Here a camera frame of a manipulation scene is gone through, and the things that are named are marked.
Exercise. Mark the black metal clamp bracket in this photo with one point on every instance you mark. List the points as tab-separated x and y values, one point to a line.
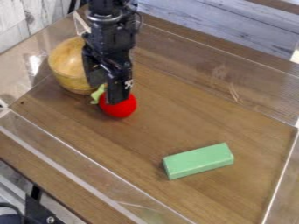
35	213

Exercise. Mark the green rectangular block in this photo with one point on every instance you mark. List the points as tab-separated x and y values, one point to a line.
196	161

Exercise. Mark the clear acrylic tray wall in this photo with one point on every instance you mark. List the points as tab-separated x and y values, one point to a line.
201	97

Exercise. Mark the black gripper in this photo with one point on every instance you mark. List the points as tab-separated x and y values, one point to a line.
109	43

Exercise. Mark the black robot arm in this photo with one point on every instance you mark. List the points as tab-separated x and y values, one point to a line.
112	8

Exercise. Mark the wooden bowl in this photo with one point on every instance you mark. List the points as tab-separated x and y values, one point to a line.
66	64

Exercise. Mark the red plush strawberry toy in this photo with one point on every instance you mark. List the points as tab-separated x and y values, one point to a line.
120	110

